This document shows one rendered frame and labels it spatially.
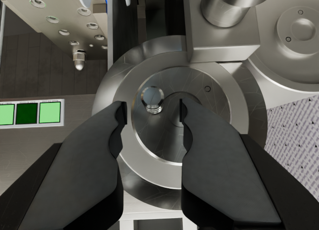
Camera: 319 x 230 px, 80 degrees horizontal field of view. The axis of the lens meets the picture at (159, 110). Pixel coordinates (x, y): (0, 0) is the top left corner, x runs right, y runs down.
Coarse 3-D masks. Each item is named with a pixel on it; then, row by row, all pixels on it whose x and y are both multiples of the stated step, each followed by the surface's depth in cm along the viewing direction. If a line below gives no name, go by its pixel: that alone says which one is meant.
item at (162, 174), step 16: (144, 64) 17; (160, 64) 16; (176, 64) 16; (192, 64) 16; (208, 64) 16; (128, 80) 16; (144, 80) 16; (224, 80) 16; (128, 96) 16; (240, 96) 16; (128, 112) 16; (240, 112) 16; (128, 128) 16; (240, 128) 16; (128, 144) 16; (128, 160) 15; (144, 160) 15; (144, 176) 15; (160, 176) 15; (176, 176) 15
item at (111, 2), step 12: (108, 0) 19; (120, 0) 24; (108, 12) 19; (120, 12) 23; (132, 12) 36; (108, 24) 19; (120, 24) 23; (132, 24) 35; (108, 36) 19; (120, 36) 22; (132, 36) 34; (108, 48) 18; (120, 48) 22; (108, 60) 18
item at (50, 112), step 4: (40, 104) 50; (44, 104) 50; (48, 104) 50; (52, 104) 50; (56, 104) 50; (40, 108) 50; (44, 108) 50; (48, 108) 50; (52, 108) 50; (56, 108) 50; (40, 112) 49; (44, 112) 49; (48, 112) 49; (52, 112) 49; (56, 112) 49; (40, 116) 49; (44, 116) 49; (48, 116) 49; (52, 116) 49; (56, 116) 49; (40, 120) 49; (44, 120) 49; (48, 120) 49; (52, 120) 49; (56, 120) 49
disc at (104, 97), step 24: (144, 48) 17; (168, 48) 17; (120, 72) 17; (240, 72) 17; (96, 96) 16; (264, 120) 16; (264, 144) 16; (120, 168) 15; (144, 192) 15; (168, 192) 15
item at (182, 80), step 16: (160, 80) 14; (176, 80) 14; (192, 80) 14; (208, 80) 14; (176, 96) 15; (192, 96) 15; (208, 96) 14; (224, 96) 14; (144, 112) 14; (160, 112) 14; (176, 112) 14; (224, 112) 14; (144, 128) 14; (160, 128) 14; (176, 128) 14; (144, 144) 14; (160, 144) 14; (176, 144) 14; (160, 160) 14; (176, 160) 14
